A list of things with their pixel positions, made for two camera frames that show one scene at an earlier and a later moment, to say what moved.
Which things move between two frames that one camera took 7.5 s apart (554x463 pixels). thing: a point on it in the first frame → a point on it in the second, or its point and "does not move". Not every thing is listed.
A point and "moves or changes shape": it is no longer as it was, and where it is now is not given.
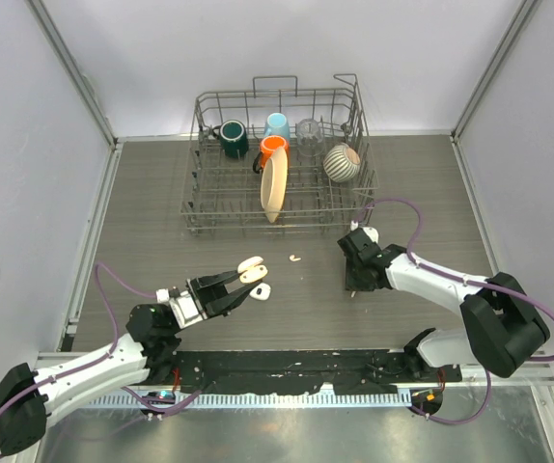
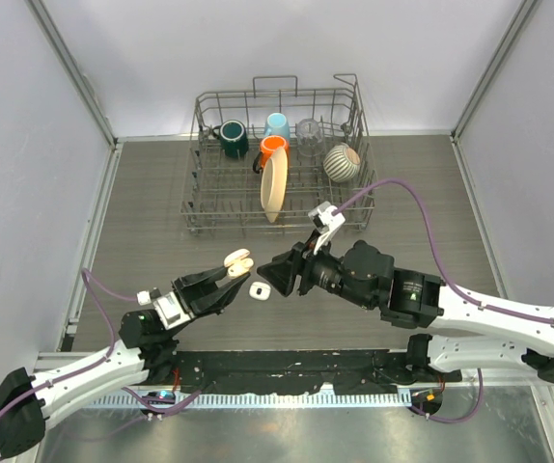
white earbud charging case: x=262 y=291 does not move
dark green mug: x=233 y=137 does not move
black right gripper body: x=355 y=281 → x=322 y=270
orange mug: x=267 y=144 does not move
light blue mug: x=276 y=125 does not move
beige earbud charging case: x=252 y=269 moves or changes shape
